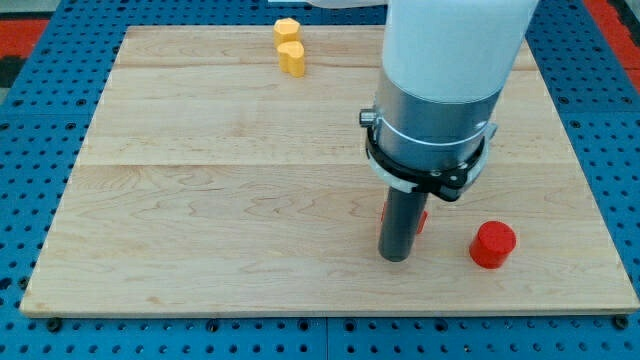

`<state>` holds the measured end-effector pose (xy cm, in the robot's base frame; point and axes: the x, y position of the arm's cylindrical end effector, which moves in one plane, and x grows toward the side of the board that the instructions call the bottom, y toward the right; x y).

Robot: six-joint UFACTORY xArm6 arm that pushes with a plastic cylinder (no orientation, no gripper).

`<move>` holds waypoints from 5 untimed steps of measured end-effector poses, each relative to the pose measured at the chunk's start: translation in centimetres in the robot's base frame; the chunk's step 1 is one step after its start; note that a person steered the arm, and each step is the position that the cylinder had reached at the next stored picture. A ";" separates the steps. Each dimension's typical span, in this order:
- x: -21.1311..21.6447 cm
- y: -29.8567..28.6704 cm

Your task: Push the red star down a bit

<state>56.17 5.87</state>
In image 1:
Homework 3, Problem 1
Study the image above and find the yellow heart block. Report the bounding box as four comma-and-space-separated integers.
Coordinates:
276, 41, 306, 78

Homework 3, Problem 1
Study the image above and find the red cylinder block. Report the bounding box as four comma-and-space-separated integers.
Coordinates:
469, 221, 517, 269

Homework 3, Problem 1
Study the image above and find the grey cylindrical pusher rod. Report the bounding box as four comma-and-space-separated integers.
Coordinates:
378, 187, 428, 262

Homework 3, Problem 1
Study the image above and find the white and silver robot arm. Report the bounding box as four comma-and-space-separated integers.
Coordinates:
359, 0, 538, 262

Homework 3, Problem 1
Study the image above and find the light wooden board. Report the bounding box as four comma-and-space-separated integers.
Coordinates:
20, 26, 639, 318

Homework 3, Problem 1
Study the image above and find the yellow hexagon block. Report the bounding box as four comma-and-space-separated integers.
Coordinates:
273, 18, 301, 48

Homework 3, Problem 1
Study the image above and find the red star block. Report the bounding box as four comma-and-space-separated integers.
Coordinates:
380, 201, 428, 235

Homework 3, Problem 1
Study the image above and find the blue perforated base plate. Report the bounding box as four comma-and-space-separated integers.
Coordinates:
1, 0, 639, 359

